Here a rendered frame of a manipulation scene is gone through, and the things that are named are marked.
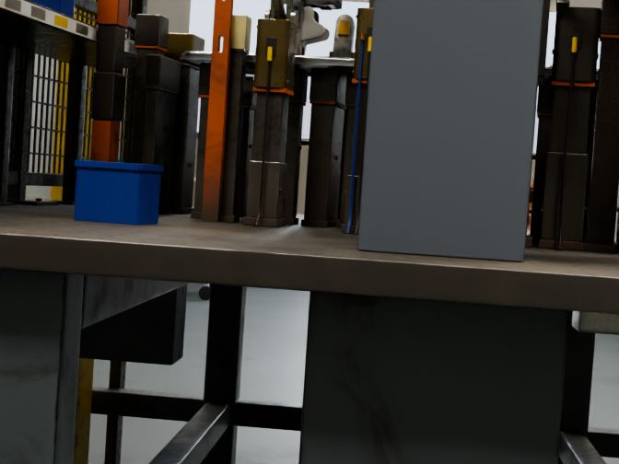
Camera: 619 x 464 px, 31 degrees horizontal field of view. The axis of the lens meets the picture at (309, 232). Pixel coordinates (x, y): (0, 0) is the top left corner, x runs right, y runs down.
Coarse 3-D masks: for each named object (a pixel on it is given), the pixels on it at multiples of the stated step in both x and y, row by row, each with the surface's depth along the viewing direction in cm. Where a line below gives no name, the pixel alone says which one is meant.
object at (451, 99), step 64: (384, 0) 134; (448, 0) 133; (512, 0) 132; (384, 64) 134; (448, 64) 133; (512, 64) 132; (384, 128) 134; (448, 128) 133; (512, 128) 133; (384, 192) 134; (448, 192) 134; (512, 192) 133; (448, 256) 134; (512, 256) 133
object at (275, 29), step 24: (264, 24) 189; (288, 24) 189; (264, 48) 189; (288, 48) 189; (264, 72) 190; (288, 72) 191; (264, 96) 191; (288, 96) 195; (264, 120) 189; (264, 144) 189; (264, 168) 191; (264, 192) 191; (264, 216) 191
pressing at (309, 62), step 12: (180, 60) 205; (192, 60) 211; (204, 60) 213; (252, 60) 200; (300, 60) 198; (312, 60) 197; (324, 60) 197; (336, 60) 197; (348, 60) 196; (252, 72) 223
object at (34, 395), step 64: (0, 320) 129; (64, 320) 129; (128, 320) 246; (576, 320) 242; (0, 384) 129; (64, 384) 131; (576, 384) 267; (0, 448) 129; (64, 448) 132; (192, 448) 226; (576, 448) 248
